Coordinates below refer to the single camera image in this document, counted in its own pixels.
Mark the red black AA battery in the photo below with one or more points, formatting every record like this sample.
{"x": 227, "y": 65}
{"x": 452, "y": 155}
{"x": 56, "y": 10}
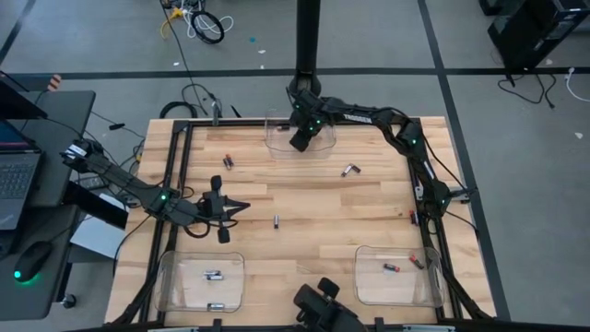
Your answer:
{"x": 392, "y": 267}
{"x": 416, "y": 262}
{"x": 230, "y": 160}
{"x": 413, "y": 216}

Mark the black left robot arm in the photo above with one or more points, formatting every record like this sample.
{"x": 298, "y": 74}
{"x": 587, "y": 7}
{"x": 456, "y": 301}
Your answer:
{"x": 120, "y": 177}

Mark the silver mounting bracket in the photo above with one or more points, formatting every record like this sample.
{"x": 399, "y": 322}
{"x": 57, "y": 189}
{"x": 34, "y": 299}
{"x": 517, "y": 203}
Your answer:
{"x": 418, "y": 191}

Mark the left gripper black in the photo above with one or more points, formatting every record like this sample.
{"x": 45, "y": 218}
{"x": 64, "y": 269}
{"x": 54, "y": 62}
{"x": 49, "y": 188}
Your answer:
{"x": 216, "y": 209}

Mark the black side desk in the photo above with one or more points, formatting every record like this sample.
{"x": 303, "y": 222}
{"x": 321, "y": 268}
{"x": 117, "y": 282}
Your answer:
{"x": 60, "y": 120}

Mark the black computer mouse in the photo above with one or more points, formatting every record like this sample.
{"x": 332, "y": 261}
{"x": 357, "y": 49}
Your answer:
{"x": 32, "y": 258}

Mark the black computer tower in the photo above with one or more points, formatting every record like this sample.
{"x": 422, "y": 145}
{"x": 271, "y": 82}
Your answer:
{"x": 530, "y": 32}

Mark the black monitor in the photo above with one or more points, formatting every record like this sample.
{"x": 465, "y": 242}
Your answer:
{"x": 18, "y": 103}

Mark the orange black striped strip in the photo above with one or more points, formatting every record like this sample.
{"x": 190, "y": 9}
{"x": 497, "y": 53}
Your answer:
{"x": 54, "y": 82}

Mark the black round post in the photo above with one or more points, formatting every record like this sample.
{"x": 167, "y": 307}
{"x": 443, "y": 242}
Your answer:
{"x": 308, "y": 37}

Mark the dark grey laptop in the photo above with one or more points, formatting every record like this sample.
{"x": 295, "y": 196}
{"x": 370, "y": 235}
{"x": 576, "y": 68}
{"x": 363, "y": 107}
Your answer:
{"x": 16, "y": 180}

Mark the clear plastic bin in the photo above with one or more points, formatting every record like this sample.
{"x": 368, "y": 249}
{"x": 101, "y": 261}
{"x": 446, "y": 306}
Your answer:
{"x": 184, "y": 295}
{"x": 396, "y": 290}
{"x": 276, "y": 147}

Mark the silver AA battery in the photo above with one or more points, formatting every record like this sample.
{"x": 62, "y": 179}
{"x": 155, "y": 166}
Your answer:
{"x": 211, "y": 274}
{"x": 215, "y": 305}
{"x": 276, "y": 221}
{"x": 214, "y": 278}
{"x": 350, "y": 169}

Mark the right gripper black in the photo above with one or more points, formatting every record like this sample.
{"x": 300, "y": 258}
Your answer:
{"x": 306, "y": 120}

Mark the grey flat sheet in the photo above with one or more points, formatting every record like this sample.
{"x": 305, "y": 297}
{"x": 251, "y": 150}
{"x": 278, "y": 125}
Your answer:
{"x": 97, "y": 242}

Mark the black desk caster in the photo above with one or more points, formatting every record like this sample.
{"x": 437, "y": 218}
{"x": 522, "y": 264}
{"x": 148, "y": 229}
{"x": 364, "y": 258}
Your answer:
{"x": 69, "y": 301}

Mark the grey metal clamp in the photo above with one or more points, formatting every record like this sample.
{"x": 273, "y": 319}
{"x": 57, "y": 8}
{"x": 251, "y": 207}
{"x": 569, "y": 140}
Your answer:
{"x": 215, "y": 114}

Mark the white plastic strip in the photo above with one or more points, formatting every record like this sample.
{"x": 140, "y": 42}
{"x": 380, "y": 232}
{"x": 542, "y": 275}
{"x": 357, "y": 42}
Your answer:
{"x": 174, "y": 329}
{"x": 428, "y": 328}

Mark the black controller box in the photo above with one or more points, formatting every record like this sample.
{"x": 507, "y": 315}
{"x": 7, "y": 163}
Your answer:
{"x": 99, "y": 209}

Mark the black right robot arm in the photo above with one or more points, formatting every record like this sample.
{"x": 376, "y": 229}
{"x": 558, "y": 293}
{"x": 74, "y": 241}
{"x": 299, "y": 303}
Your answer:
{"x": 364, "y": 117}

